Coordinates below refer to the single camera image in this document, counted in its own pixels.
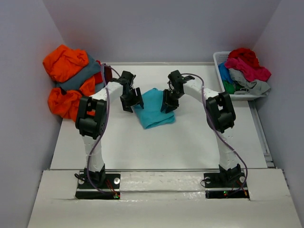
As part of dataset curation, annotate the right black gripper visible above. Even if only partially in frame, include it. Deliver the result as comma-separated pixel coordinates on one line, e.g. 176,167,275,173
161,88,184,113

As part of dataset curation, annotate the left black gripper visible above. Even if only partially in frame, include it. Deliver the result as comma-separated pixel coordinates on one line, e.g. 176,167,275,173
120,87,143,113

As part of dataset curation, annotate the teal t shirt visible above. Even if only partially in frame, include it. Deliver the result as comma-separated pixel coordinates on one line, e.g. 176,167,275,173
133,88,175,129

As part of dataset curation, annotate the orange t shirt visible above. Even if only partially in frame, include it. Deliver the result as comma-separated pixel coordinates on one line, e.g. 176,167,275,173
42,45,104,121

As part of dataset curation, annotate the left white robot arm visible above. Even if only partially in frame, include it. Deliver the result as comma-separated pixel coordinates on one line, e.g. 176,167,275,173
76,71,144,188

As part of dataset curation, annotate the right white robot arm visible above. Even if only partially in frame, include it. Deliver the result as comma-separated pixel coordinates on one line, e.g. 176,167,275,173
161,70,243,188

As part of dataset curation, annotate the dark red folded shirt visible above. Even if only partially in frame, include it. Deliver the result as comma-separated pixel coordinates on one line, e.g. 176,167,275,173
93,64,113,85

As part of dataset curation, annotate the green garment in basket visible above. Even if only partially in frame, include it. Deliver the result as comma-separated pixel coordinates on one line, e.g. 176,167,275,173
222,81,237,95

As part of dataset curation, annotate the blue t shirt in basket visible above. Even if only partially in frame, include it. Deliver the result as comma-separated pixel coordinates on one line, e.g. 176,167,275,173
218,62,234,83

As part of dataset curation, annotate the white plastic laundry basket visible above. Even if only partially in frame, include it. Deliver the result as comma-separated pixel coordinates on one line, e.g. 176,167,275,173
213,51,266,101

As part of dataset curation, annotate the magenta t shirt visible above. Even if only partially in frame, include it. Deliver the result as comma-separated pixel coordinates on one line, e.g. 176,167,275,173
224,57,271,82

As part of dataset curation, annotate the grey t shirt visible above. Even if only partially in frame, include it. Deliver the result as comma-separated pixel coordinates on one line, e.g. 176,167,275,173
229,68,271,95

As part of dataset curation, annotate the red t shirt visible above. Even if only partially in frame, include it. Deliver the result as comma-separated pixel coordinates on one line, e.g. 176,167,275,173
228,48,260,68

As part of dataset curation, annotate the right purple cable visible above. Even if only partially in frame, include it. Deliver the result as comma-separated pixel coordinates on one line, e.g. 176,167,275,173
182,73,249,198

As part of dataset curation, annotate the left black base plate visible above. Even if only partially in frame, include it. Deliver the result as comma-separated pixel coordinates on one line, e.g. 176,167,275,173
74,171,121,200

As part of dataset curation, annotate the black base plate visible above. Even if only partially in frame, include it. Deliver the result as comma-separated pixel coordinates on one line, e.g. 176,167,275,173
200,172,250,200
74,171,121,200

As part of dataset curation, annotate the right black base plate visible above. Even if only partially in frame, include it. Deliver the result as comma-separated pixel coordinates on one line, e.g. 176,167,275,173
200,172,250,200

